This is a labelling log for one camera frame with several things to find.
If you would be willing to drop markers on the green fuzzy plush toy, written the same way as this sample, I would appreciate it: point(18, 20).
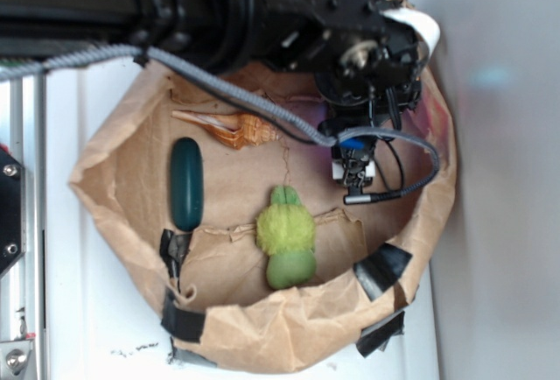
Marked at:
point(286, 232)

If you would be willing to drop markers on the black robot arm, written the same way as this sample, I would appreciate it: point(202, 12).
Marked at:
point(218, 35)

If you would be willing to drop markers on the brown paper bag tray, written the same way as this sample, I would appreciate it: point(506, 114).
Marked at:
point(239, 322)

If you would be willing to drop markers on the aluminium rail with bracket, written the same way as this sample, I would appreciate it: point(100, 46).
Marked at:
point(23, 327)

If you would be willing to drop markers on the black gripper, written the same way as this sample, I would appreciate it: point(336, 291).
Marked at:
point(357, 53)

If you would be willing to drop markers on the dark green oval stone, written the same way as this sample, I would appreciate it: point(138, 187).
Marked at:
point(186, 184)

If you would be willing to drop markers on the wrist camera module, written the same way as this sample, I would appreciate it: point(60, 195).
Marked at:
point(352, 161)

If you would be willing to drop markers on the black octagonal mount plate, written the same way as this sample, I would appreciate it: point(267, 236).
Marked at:
point(11, 210)

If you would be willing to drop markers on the black tape strip right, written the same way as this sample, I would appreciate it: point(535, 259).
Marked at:
point(377, 273)

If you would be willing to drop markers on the orange spiral seashell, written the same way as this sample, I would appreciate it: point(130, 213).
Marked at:
point(233, 130)

